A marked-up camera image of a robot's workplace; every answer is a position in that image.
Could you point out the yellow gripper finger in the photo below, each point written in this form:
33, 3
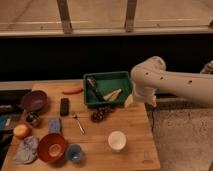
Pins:
153, 102
129, 101

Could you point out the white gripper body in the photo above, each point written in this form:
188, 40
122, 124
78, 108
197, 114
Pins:
143, 94

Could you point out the black eraser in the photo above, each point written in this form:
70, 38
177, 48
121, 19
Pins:
64, 107

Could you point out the red bowl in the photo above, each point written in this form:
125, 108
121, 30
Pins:
51, 147

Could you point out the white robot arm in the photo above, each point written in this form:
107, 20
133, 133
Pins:
151, 75

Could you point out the purple bowl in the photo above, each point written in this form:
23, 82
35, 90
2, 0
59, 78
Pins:
34, 100

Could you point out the banana in bin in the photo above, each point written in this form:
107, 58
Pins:
113, 95

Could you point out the green plastic bin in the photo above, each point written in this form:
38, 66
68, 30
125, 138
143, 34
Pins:
107, 82

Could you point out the dark red grapes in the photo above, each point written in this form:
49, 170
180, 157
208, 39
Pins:
101, 113

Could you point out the white cup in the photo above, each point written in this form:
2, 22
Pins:
117, 141

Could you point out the black tool in bin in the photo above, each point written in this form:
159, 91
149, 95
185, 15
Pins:
92, 84

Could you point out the orange carrot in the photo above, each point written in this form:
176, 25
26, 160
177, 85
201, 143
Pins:
73, 90

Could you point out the grey tap fixture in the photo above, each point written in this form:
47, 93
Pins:
208, 68

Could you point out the blue cup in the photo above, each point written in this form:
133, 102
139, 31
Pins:
74, 153

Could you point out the blue sponge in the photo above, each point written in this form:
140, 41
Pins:
54, 125

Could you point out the small dark can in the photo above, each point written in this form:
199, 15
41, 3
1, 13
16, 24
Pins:
33, 119

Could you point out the orange fruit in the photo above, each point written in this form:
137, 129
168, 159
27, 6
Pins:
21, 131

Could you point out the blue-grey cloth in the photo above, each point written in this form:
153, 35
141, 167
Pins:
27, 150

